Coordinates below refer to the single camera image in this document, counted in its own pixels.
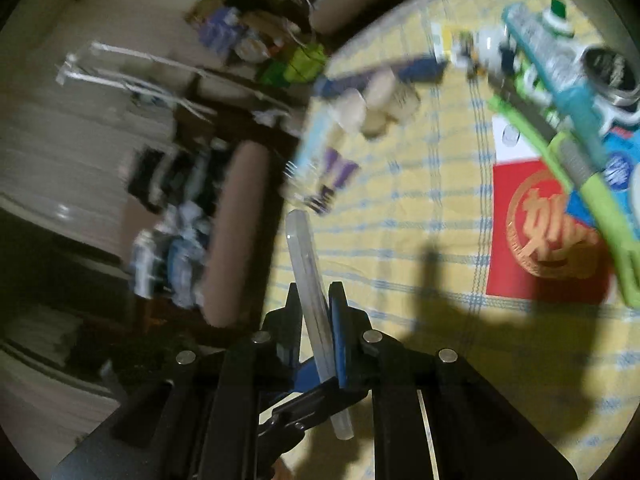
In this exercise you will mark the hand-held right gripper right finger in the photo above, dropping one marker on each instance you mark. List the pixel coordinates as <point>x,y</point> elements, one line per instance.
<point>340,340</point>

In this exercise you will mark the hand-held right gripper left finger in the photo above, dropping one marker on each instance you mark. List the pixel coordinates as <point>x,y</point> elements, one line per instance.
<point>287,340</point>

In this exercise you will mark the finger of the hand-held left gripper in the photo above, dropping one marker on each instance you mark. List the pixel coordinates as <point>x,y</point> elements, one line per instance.
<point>310,400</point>

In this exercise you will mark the pile of clothes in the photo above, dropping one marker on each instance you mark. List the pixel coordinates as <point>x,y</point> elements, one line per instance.
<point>170,225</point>

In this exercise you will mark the purple lipstick tubes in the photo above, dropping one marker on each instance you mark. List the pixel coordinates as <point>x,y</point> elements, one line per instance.
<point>340,167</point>

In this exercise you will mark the clear plastic case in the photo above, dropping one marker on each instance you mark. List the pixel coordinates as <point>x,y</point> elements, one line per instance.
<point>312,155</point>

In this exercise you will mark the red envelope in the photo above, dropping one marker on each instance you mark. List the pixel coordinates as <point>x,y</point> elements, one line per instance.
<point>540,240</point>

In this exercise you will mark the beige cup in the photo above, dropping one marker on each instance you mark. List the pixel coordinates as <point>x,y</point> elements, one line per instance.
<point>352,107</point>
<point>385,95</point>

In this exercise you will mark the green bag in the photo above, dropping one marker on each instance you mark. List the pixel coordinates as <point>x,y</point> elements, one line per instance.
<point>295,62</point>

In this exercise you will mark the round white plate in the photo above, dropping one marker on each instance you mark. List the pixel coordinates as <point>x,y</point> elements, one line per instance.
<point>250,47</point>

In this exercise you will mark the green marker pen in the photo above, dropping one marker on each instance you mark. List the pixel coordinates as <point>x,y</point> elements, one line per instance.
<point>590,180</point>

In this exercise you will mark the white coat rack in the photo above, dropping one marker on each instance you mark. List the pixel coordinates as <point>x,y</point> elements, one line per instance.
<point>130,67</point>

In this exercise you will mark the stack of purple boxes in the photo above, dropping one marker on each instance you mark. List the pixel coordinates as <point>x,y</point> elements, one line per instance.
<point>220,30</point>

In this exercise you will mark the blue printed packet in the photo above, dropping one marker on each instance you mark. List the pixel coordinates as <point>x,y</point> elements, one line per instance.
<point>620,170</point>

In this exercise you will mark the white bottle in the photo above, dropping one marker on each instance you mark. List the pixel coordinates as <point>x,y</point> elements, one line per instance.
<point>492,50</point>

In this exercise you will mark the teal tube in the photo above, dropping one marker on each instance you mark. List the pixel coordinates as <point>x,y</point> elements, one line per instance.
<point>555,75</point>

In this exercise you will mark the round metal tin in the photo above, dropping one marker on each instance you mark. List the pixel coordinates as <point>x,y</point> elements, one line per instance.
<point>612,75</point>

